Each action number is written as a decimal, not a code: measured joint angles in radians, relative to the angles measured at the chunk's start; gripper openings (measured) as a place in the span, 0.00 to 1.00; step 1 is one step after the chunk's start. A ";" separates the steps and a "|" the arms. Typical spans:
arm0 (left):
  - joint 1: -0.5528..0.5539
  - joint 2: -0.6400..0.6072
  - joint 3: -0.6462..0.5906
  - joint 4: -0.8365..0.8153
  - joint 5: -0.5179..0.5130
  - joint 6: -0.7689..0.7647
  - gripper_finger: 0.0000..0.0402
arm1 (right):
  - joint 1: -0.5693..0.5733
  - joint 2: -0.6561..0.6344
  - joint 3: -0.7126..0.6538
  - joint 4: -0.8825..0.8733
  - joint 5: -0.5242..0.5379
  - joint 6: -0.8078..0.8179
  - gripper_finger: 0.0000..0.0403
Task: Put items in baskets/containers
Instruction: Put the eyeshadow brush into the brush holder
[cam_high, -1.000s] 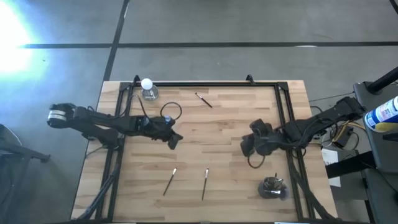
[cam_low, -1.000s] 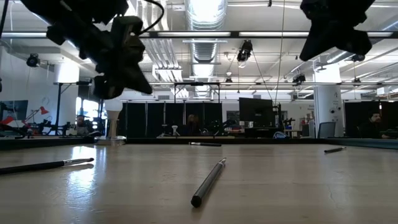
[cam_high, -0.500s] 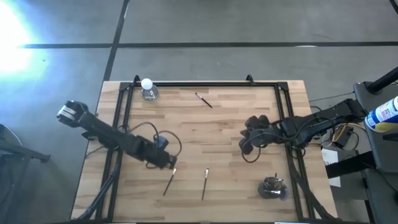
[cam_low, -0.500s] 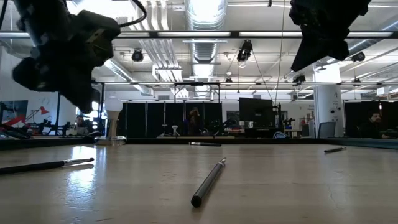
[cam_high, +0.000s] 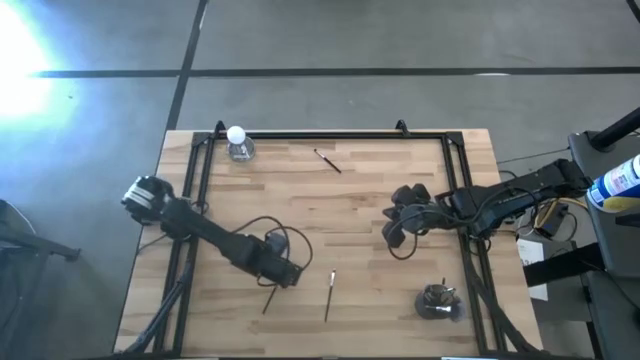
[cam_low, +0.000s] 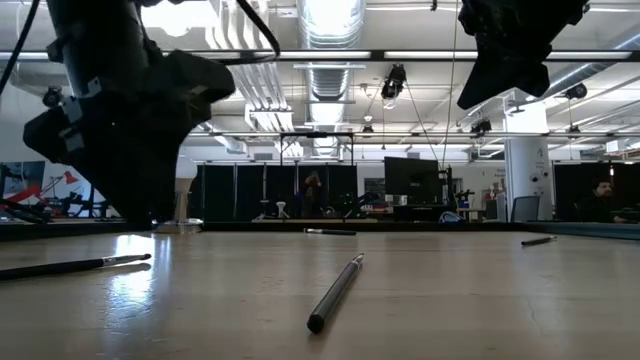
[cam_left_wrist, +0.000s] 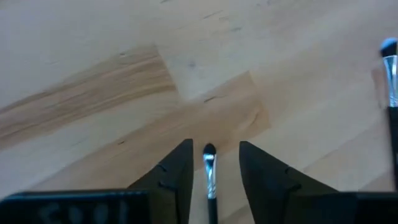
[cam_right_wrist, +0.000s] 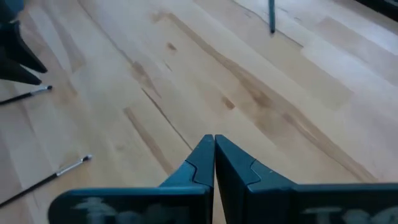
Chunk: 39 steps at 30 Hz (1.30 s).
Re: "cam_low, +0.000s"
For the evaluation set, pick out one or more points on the clear bulb holder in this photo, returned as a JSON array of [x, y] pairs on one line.
[[185, 227]]

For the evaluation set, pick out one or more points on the thin black makeup brush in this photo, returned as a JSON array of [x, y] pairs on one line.
[[335, 232], [331, 297], [537, 241], [60, 267]]

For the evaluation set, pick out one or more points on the standing person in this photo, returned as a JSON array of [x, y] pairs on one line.
[[311, 195]]

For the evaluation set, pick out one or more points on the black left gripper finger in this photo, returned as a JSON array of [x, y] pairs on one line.
[[125, 190], [160, 190]]

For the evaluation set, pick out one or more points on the background black metal frame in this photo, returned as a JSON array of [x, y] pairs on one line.
[[400, 134]]

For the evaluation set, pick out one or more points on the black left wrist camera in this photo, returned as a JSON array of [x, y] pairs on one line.
[[200, 85]]

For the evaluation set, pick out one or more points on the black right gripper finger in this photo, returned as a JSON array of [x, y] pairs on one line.
[[527, 75], [482, 80]]

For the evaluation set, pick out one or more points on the black table frame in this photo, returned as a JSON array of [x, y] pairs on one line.
[[425, 226]]

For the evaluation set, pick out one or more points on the black overhead frame beam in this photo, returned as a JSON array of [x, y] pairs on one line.
[[377, 55]]

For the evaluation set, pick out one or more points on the black ceiling spotlight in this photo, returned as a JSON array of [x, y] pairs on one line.
[[576, 91], [51, 96], [481, 126]]

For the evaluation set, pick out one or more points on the colourful wall poster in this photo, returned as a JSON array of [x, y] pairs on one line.
[[15, 175]]

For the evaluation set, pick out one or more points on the seated person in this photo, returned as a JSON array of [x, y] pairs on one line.
[[597, 207]]

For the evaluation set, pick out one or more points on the grey office chair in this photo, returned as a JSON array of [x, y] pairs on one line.
[[525, 209]]

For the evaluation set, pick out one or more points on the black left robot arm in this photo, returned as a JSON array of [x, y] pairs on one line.
[[100, 40]]

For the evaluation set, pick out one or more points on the black hanging overhead camera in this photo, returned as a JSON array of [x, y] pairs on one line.
[[395, 80]]

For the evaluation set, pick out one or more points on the silver ventilation duct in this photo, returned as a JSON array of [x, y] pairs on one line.
[[327, 85], [560, 80]]

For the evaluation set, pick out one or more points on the black partition wall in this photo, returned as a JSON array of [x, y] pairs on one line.
[[225, 192]]

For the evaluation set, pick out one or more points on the white light bulb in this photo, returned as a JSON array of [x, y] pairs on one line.
[[187, 172]]

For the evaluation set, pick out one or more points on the red desk lamp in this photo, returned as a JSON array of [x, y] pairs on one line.
[[71, 177]]

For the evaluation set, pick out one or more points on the large black monitor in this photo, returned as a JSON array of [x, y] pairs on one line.
[[412, 180]]

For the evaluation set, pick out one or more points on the black partition panel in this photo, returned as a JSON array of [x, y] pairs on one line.
[[570, 185]]

